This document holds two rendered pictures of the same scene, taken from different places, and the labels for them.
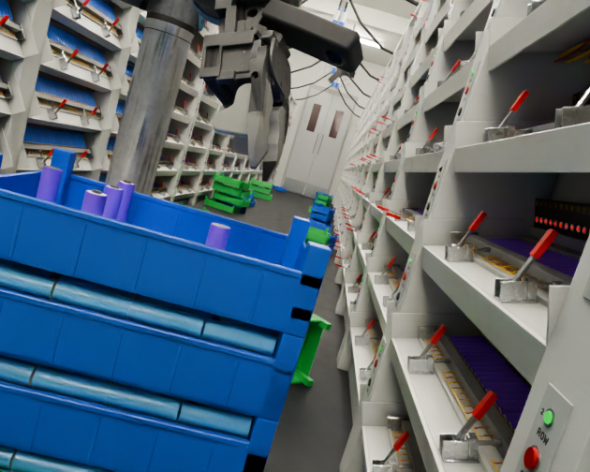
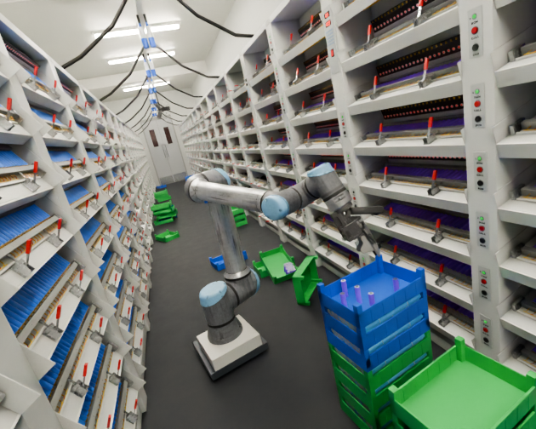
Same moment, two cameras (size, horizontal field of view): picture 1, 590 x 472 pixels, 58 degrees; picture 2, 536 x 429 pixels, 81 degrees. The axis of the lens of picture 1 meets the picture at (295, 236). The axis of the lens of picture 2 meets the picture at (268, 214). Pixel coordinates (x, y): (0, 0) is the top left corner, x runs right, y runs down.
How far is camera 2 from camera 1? 89 cm
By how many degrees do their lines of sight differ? 19
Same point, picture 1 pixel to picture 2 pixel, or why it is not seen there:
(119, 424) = (402, 336)
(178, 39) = not seen: hidden behind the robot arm
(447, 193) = (362, 200)
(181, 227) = (352, 279)
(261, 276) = (415, 284)
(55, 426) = (392, 347)
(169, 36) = not seen: hidden behind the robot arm
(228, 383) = (418, 310)
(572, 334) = (479, 254)
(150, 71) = (225, 218)
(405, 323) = not seen: hidden behind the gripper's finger
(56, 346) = (386, 331)
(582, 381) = (488, 264)
